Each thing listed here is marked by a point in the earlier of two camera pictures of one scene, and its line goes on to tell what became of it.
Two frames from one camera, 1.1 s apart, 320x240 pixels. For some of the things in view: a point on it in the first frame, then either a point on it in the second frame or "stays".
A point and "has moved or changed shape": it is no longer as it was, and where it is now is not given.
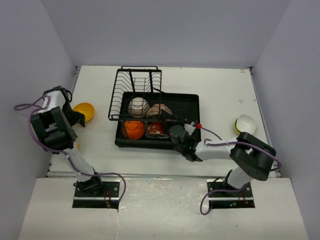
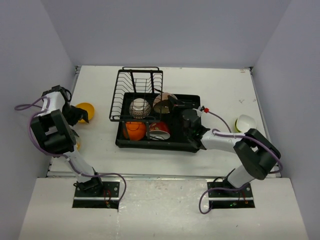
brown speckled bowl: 156,109 has moved or changed shape
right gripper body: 170,122 → 176,107
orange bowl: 135,130 stays
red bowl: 156,127 has moved or changed shape
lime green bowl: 246,123 stays
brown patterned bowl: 138,108 stays
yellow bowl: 86,109 stays
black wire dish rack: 137,96 stays
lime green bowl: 235,126 stays
